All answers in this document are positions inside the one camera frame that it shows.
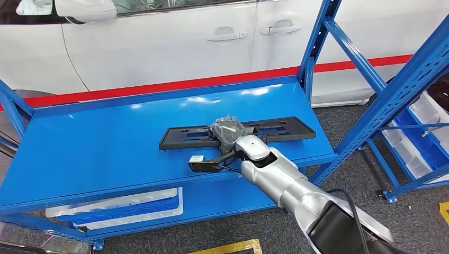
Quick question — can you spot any blue plastic bin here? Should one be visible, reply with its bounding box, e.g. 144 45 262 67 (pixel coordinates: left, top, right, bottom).
392 110 449 173

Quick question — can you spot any blue wheeled bin rack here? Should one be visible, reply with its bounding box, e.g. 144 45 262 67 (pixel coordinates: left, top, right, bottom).
364 82 449 204

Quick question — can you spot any blue metal shelf rack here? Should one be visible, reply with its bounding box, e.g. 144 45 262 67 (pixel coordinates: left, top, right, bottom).
0 0 449 251

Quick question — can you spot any white plastic bin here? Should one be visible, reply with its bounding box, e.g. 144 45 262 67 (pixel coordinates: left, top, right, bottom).
408 92 449 134
381 122 434 180

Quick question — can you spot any white car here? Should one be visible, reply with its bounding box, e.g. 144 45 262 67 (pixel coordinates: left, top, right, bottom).
0 0 449 108

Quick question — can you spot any black plastic plate bracket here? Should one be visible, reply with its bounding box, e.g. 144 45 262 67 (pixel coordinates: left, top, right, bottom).
158 116 317 151

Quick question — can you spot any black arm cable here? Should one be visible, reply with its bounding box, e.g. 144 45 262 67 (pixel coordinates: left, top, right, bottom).
326 188 371 254

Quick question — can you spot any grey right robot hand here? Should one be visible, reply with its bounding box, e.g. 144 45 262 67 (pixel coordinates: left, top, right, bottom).
209 115 254 156

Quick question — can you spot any yellow floor tape square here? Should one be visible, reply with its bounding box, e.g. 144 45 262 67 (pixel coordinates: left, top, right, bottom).
186 239 263 254
439 202 449 226

